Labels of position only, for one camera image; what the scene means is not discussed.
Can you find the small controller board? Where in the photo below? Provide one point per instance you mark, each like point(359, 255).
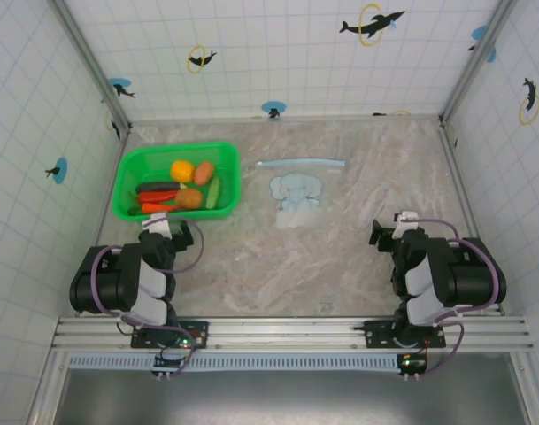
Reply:
point(413, 364)
point(167, 363)

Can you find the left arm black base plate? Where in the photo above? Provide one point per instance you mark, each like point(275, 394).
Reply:
point(198, 329)

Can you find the right small controller board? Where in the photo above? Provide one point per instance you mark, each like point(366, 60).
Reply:
point(413, 364)

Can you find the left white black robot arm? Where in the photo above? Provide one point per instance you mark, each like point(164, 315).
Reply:
point(114, 283)

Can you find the aluminium mounting rail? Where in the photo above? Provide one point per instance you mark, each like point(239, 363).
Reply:
point(273, 332)

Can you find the aluminium side frame bar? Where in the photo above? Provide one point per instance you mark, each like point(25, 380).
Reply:
point(466, 195)

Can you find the brown potato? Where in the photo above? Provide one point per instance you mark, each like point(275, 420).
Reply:
point(188, 198)

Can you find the orange fruit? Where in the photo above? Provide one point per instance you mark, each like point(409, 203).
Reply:
point(182, 172)

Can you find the aluminium corner post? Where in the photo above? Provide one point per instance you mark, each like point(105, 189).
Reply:
point(92, 62)
point(463, 88)

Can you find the left small controller board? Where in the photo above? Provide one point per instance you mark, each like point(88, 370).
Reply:
point(167, 363)

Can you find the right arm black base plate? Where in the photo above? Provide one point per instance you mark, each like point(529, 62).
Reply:
point(377, 332)

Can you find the green plastic mesh basket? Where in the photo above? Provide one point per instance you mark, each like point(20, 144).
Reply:
point(163, 152)

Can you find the blue circle dolphin sticker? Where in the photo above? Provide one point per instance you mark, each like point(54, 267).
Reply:
point(479, 33)
point(118, 84)
point(60, 170)
point(273, 107)

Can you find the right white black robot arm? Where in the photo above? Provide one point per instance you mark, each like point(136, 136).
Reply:
point(472, 276)

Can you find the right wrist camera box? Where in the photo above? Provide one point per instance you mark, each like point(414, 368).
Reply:
point(404, 223)

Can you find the pale green cucumber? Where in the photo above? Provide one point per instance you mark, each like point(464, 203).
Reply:
point(213, 194)

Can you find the red chili pepper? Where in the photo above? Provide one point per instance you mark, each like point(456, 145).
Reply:
point(156, 197)

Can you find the orange carrot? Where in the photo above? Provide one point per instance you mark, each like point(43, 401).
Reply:
point(156, 207)

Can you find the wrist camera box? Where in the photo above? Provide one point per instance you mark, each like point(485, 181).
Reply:
point(159, 223)
point(404, 223)

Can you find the dark purple eggplant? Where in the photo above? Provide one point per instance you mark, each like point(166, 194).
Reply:
point(156, 187)

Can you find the aluminium rear frame bar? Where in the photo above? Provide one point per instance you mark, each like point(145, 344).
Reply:
point(295, 118)

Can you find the clear elephant zip-top bag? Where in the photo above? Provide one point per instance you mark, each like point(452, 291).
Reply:
point(295, 190)

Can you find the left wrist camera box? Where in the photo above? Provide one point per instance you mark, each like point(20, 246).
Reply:
point(159, 223)

